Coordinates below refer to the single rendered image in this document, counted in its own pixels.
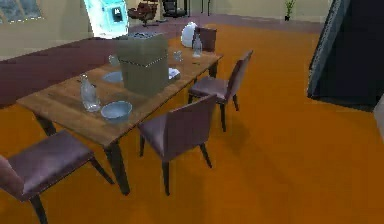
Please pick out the purple dining chair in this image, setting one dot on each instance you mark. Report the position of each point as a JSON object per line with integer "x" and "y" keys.
{"x": 180, "y": 130}
{"x": 43, "y": 163}
{"x": 208, "y": 38}
{"x": 223, "y": 85}

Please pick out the brown wooden dining table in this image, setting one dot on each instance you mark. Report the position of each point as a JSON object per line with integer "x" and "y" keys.
{"x": 66, "y": 103}

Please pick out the pale blue plate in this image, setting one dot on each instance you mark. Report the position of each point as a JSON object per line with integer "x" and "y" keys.
{"x": 113, "y": 77}

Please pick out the olive green square box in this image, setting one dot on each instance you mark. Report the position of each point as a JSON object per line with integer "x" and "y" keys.
{"x": 144, "y": 63}

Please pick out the dark brown armchair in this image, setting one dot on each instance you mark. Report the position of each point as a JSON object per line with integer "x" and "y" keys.
{"x": 144, "y": 12}

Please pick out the white folded cloth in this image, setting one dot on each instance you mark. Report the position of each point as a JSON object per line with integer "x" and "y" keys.
{"x": 173, "y": 73}

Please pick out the pale blue bowl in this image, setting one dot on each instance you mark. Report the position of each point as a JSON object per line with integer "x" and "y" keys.
{"x": 116, "y": 111}

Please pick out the clear drinking glass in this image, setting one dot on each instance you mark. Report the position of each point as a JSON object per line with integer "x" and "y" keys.
{"x": 113, "y": 60}
{"x": 178, "y": 55}

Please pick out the dark grey large cabinet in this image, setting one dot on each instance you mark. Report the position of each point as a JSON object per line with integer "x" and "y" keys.
{"x": 350, "y": 53}

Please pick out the green house plant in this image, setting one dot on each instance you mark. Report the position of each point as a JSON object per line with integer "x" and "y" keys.
{"x": 288, "y": 9}

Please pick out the clear glass bottle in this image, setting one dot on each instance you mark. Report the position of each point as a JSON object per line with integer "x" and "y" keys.
{"x": 197, "y": 46}
{"x": 88, "y": 95}

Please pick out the black desk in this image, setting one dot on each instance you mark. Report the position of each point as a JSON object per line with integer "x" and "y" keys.
{"x": 176, "y": 8}

